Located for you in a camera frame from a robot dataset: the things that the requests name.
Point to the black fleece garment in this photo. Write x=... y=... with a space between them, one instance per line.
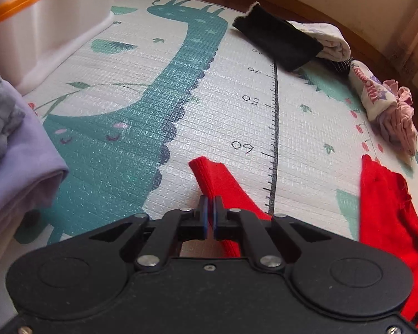
x=279 y=39

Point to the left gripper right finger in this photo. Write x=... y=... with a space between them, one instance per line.
x=271 y=244

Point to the dinosaur print play mat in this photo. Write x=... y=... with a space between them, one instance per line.
x=172 y=80

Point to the white orange storage box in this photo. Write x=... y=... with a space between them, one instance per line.
x=36 y=36

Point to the red knit sweater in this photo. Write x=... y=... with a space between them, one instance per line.
x=387 y=220

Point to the white rolled garment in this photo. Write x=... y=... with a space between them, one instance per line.
x=335 y=46

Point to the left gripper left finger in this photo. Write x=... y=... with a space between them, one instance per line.
x=148 y=244

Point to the lavender folded garment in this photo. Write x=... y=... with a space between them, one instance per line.
x=31 y=171

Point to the white pink printed garment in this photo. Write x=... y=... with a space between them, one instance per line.
x=388 y=106

